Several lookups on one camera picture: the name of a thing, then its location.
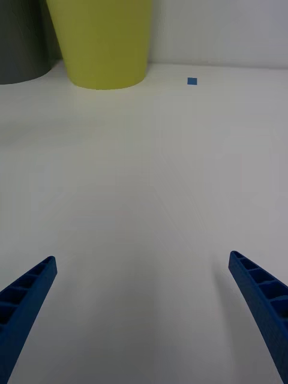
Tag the yellow-green plastic waste bin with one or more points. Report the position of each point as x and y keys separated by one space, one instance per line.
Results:
x=105 y=42

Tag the grey plastic waste bin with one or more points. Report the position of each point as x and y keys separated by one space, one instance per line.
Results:
x=21 y=39

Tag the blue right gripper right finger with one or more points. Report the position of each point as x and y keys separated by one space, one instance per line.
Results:
x=264 y=303

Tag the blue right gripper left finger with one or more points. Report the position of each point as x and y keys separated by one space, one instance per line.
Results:
x=27 y=300

